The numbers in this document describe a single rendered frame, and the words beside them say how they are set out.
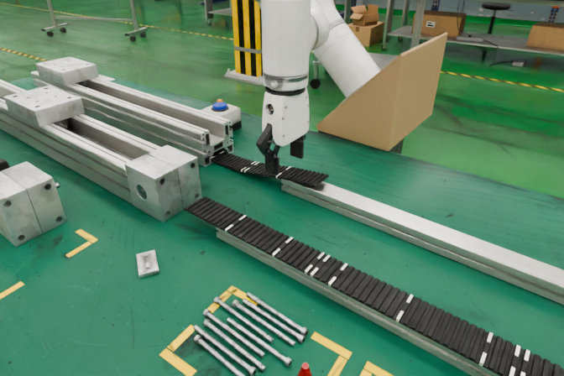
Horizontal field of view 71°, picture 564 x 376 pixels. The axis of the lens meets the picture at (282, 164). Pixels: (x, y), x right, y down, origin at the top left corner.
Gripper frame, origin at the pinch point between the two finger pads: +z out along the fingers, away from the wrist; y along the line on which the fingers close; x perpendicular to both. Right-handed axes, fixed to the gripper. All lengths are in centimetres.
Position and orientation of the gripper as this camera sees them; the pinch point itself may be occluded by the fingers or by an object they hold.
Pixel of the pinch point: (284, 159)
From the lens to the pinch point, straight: 81.0
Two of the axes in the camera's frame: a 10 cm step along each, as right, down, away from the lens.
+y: 6.0, -3.9, 7.0
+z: 0.0, 8.7, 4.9
